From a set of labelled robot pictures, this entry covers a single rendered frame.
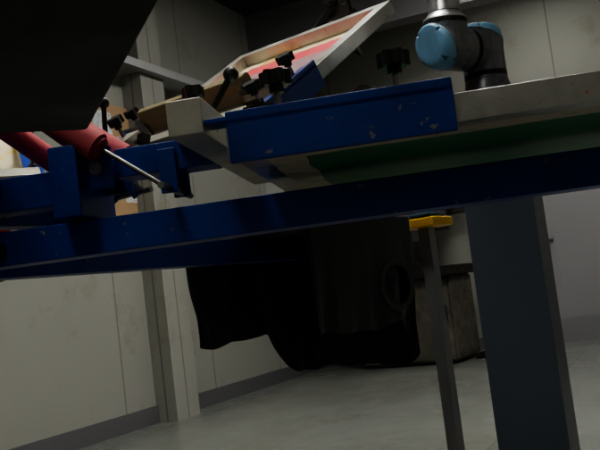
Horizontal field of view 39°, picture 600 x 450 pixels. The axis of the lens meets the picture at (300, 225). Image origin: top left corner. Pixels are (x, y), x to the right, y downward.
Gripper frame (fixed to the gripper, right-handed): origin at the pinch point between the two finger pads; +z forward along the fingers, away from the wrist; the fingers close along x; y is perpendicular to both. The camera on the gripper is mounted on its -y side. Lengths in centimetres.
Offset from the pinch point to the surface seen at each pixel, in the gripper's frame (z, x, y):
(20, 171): 3, -105, -36
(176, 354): 155, 156, -307
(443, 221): 57, -3, 18
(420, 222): 55, -9, 14
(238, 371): 212, 253, -352
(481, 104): 14, -133, 101
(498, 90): 13, -131, 103
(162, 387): 173, 141, -315
